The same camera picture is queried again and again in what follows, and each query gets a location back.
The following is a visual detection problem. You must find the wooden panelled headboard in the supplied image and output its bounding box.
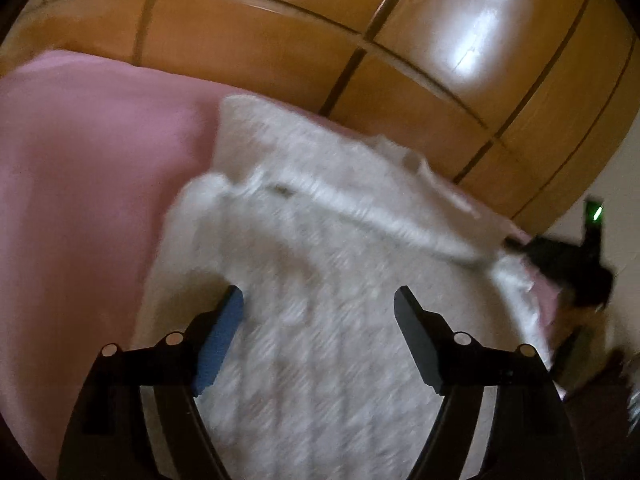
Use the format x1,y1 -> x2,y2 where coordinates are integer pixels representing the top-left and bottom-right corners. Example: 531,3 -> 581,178
0,0 -> 640,241

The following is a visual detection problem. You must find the white knit sweater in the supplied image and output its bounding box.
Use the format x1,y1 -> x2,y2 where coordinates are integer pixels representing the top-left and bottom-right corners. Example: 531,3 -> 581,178
134,94 -> 557,480

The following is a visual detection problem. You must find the pink blanket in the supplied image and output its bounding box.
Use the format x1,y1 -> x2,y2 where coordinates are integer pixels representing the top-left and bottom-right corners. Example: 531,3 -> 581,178
0,49 -> 566,480

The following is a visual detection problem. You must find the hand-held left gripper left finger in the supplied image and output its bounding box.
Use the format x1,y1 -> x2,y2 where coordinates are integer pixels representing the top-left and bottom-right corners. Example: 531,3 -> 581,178
56,284 -> 245,480

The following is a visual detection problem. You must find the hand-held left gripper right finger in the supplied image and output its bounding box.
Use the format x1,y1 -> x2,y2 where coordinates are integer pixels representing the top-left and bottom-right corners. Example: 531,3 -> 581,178
393,285 -> 586,480

